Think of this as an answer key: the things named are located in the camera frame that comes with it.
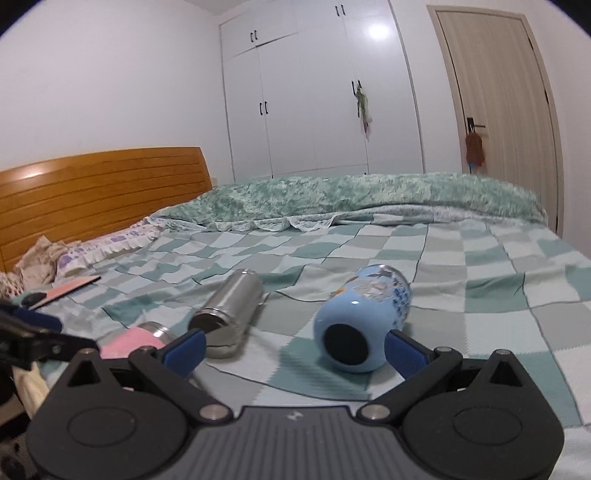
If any green floral quilt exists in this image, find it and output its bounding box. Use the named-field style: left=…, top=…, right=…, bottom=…
left=148, top=172, right=548, bottom=232

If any brown plush toy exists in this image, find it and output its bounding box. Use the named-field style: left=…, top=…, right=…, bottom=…
left=465, top=131, right=486, bottom=173

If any stainless steel tumbler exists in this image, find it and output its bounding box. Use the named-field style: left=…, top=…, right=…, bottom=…
left=188, top=270, right=264, bottom=359

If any white wardrobe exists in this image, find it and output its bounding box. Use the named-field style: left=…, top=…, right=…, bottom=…
left=221, top=1, right=424, bottom=181

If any beige wooden door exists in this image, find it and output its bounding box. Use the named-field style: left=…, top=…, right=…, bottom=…
left=428, top=5, right=564, bottom=234

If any black door handle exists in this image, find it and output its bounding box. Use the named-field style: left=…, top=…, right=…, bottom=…
left=466, top=117, right=486, bottom=134

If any purple floral pillow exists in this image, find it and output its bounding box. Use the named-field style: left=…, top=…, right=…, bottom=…
left=55, top=219, right=163, bottom=279

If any green hanging ornament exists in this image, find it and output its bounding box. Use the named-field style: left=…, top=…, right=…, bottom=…
left=353, top=80, right=373, bottom=137

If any pink cup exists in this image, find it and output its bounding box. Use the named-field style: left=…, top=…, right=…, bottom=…
left=100, top=321, right=176, bottom=359

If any checkered green bed sheet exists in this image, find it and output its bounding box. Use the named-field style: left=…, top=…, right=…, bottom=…
left=27, top=216, right=591, bottom=430

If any pink flat book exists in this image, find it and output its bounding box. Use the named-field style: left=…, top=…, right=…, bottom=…
left=31, top=275, right=101, bottom=310

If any beige crumpled cloth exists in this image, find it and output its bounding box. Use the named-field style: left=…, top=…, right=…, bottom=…
left=1, top=236, right=82, bottom=300

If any blue cartoon cup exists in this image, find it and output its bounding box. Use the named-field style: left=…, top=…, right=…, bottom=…
left=312, top=264, right=412, bottom=373

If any wooden headboard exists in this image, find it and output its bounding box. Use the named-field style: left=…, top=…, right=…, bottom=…
left=1, top=147, right=212, bottom=271

